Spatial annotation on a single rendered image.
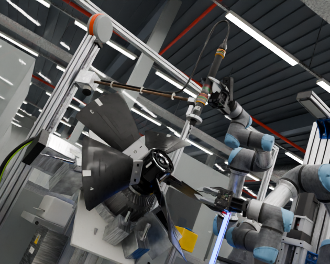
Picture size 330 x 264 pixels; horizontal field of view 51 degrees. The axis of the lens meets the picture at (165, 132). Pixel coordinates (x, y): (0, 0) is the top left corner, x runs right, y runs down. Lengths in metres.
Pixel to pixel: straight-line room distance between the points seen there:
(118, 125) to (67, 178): 0.29
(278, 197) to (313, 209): 0.62
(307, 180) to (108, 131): 0.81
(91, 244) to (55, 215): 0.49
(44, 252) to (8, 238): 0.45
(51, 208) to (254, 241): 0.92
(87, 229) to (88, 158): 0.31
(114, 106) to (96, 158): 0.35
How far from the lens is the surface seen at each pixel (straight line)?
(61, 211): 1.73
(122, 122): 1.36
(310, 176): 1.49
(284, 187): 1.51
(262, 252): 1.26
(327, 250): 1.79
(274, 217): 1.28
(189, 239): 1.75
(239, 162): 2.01
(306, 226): 2.03
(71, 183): 1.26
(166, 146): 1.49
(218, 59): 1.60
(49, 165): 1.30
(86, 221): 1.30
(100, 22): 1.97
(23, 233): 1.92
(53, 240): 1.49
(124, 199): 1.32
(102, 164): 1.12
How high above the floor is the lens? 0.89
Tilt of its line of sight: 19 degrees up
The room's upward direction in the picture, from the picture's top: 23 degrees clockwise
